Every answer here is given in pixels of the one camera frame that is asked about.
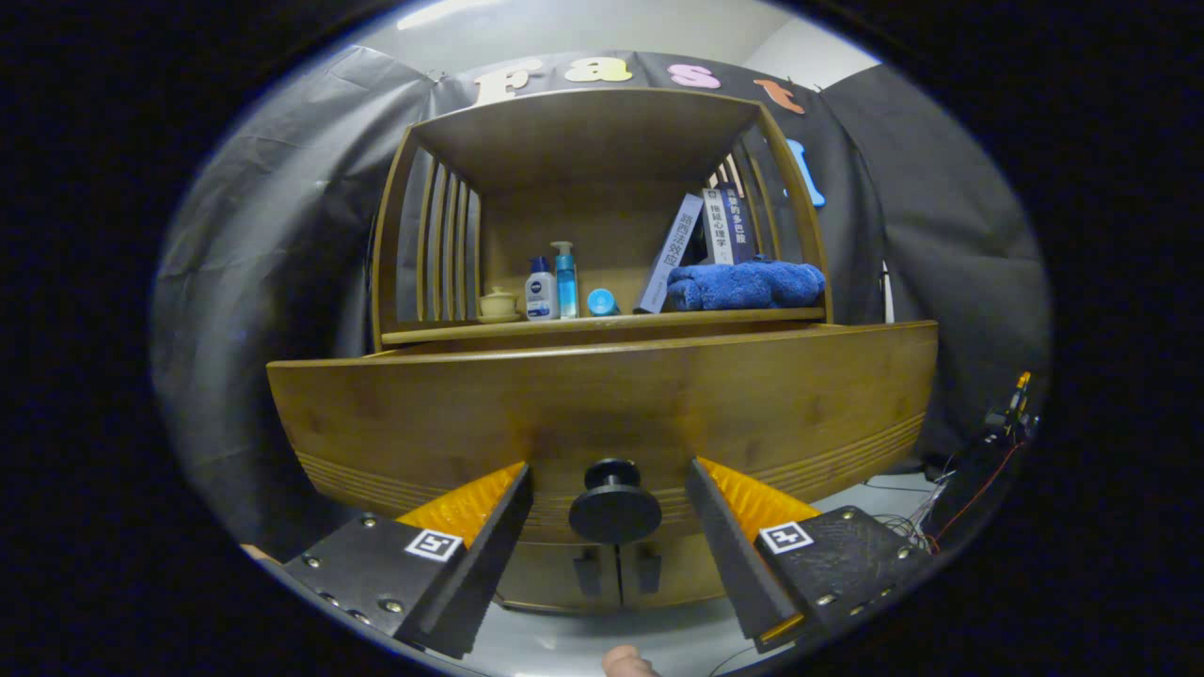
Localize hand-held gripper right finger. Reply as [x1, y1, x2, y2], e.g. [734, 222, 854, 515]
[684, 457, 934, 654]

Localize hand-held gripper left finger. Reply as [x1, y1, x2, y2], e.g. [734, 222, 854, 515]
[280, 461, 535, 660]

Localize wooden drawer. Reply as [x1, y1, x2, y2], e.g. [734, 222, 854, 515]
[266, 320, 940, 548]

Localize wooden cabinet door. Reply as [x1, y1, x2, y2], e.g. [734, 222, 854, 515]
[496, 543, 620, 610]
[619, 534, 749, 607]

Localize wooden countertop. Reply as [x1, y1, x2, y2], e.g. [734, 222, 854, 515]
[381, 307, 829, 346]

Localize wooden cabinet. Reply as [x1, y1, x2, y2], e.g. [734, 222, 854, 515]
[369, 87, 836, 612]

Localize cream lidded teacup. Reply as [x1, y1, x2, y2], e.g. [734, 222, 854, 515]
[477, 286, 521, 324]

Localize blue towel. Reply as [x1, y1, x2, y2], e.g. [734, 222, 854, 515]
[665, 260, 827, 312]

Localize white lotion bottle blue cap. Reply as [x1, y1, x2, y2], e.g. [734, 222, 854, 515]
[524, 256, 561, 323]

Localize blue pump bottle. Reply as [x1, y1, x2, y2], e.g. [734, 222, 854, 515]
[550, 241, 579, 320]

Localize lavender book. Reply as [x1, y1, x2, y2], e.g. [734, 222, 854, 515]
[635, 193, 705, 315]

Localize black orange gripper device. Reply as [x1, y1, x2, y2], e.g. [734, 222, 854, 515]
[983, 371, 1040, 443]

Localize white book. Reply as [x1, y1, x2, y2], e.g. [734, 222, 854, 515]
[702, 186, 735, 266]

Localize dark blue book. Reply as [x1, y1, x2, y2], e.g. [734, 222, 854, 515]
[722, 181, 758, 264]

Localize black backdrop cloth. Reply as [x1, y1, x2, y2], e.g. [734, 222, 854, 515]
[150, 45, 1053, 565]

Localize floor cables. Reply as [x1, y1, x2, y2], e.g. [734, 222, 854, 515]
[865, 442, 1026, 556]

